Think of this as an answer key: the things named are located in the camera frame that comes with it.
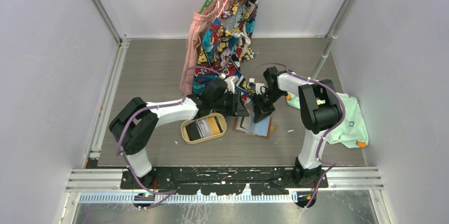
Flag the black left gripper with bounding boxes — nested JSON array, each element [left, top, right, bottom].
[[211, 91, 249, 117]]

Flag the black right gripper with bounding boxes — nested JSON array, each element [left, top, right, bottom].
[[252, 89, 286, 123]]

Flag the brown leather card holder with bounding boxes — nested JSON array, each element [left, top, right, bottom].
[[233, 116, 277, 139]]

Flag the beige oval card tray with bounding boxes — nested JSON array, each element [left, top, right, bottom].
[[181, 113, 227, 145]]

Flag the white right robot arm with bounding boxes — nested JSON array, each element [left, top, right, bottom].
[[253, 67, 345, 187]]

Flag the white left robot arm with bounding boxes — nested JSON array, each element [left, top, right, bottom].
[[109, 78, 249, 189]]

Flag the gold numbered credit card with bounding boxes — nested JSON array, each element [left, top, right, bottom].
[[206, 116, 223, 136]]

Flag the stack of dark cards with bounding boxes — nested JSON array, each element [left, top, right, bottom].
[[185, 119, 212, 141]]

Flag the colourful comic print shorts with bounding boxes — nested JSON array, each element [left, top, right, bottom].
[[190, 0, 259, 104]]

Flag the pink hanging garment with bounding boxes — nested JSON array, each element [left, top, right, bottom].
[[179, 2, 215, 95]]

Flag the mint green cartoon cloth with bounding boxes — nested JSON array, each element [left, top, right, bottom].
[[284, 91, 370, 149]]

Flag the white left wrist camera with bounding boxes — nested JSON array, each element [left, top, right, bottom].
[[219, 73, 239, 94]]

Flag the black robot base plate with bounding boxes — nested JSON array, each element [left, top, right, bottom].
[[140, 166, 328, 195]]

